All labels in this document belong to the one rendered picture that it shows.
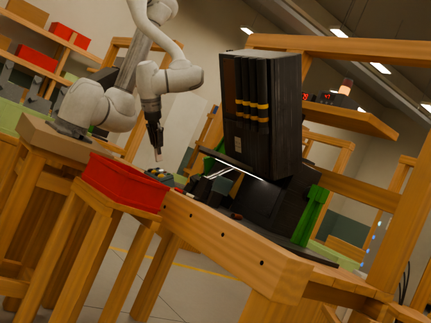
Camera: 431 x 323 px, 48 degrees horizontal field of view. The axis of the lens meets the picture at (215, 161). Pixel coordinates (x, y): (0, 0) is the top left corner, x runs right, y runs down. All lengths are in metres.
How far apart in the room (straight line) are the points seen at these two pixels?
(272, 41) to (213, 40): 7.62
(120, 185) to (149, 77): 0.49
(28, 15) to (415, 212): 7.33
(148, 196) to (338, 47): 1.29
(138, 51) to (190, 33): 7.83
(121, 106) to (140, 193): 0.66
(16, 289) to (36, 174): 0.54
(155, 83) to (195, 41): 8.30
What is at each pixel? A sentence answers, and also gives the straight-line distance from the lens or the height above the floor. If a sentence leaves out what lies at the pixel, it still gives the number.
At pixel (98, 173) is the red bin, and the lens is 1.99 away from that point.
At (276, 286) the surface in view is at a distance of 1.57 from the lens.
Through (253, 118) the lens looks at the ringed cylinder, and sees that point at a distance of 1.98.
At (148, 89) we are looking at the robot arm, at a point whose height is 1.25.
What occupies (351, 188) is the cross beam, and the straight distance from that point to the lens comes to 2.34.
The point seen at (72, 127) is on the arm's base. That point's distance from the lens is 2.31.
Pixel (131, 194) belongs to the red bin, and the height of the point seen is 0.85.
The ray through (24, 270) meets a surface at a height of 0.22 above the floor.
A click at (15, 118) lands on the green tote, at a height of 0.89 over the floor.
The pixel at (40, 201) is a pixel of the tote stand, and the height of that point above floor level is 0.51.
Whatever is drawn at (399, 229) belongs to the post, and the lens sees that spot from 2.07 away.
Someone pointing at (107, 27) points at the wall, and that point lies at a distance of 9.49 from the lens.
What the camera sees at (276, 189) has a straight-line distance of 2.21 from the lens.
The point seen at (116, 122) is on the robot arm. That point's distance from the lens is 2.41.
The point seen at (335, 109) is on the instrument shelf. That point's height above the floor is 1.52.
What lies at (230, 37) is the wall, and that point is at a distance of 10.82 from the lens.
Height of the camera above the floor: 1.07
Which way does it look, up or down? 1 degrees up
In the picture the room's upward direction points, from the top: 23 degrees clockwise
